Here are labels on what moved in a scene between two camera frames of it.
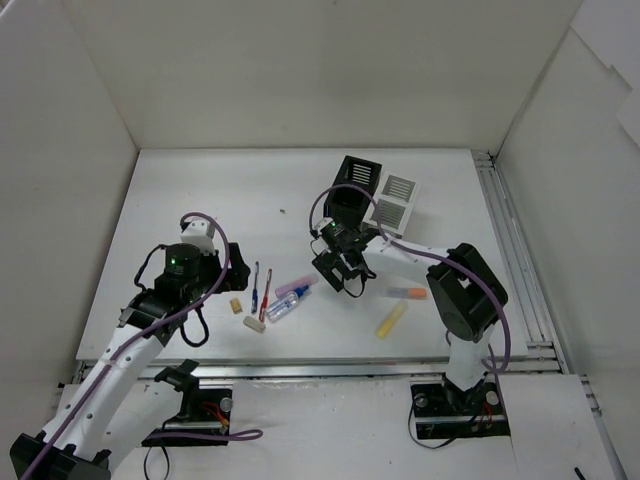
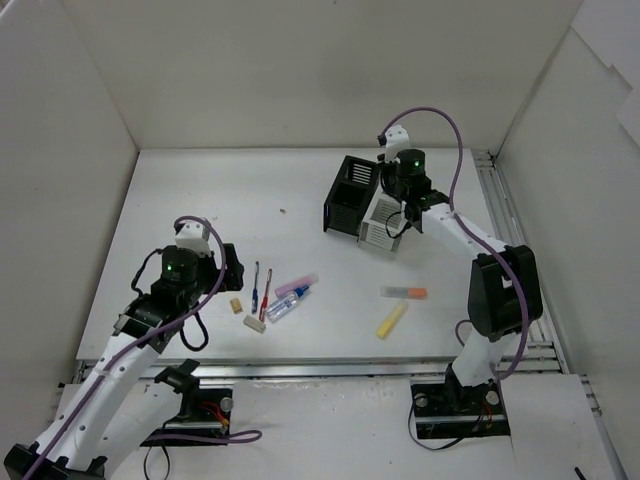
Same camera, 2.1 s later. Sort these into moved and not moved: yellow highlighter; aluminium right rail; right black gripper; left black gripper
Moved: right black gripper
Not moved: aluminium right rail; yellow highlighter; left black gripper
